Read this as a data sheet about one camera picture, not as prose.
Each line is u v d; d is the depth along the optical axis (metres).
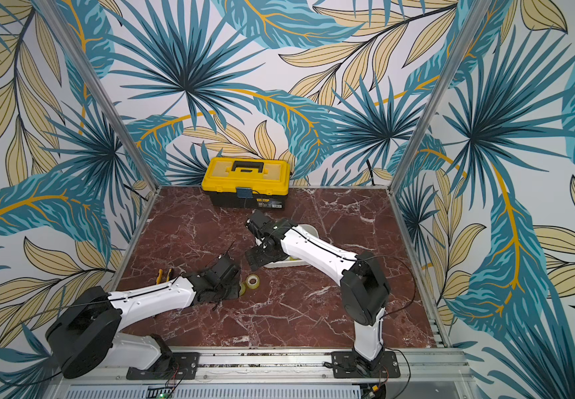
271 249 0.60
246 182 0.98
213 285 0.65
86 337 0.41
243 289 0.87
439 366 0.77
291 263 0.92
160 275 0.90
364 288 0.47
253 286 0.89
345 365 0.73
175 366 0.72
